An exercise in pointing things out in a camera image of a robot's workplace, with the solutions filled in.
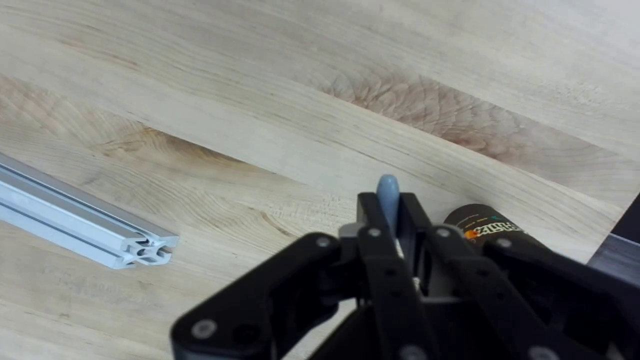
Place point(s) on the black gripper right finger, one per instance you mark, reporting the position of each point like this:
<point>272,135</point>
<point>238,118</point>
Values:
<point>507,286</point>

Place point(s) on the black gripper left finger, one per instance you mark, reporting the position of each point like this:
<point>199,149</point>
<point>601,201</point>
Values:
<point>281,280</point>

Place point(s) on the brown paper coffee cup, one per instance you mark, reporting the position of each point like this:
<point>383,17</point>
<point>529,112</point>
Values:
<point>477,221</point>

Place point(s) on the grey marker pen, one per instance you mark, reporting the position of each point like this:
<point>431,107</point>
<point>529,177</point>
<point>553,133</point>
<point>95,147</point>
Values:
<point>389,193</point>

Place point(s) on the white table drawer base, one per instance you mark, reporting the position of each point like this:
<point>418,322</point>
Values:
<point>616,257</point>

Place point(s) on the aluminium extrusion rail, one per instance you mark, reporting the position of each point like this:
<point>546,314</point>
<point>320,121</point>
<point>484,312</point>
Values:
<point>72,221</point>

